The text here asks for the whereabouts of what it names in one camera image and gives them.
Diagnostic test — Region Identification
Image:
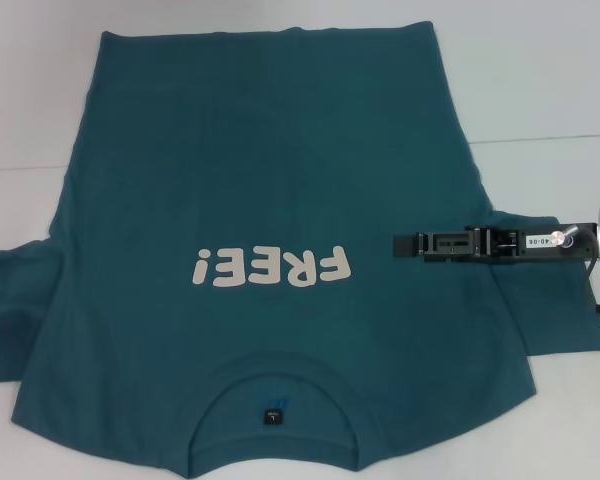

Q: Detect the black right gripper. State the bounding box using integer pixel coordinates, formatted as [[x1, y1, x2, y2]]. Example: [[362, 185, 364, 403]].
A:
[[393, 222, 600, 267]]

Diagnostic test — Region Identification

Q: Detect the teal t-shirt with FREE print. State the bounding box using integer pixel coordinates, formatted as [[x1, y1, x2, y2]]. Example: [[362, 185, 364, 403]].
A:
[[0, 19, 600, 480]]

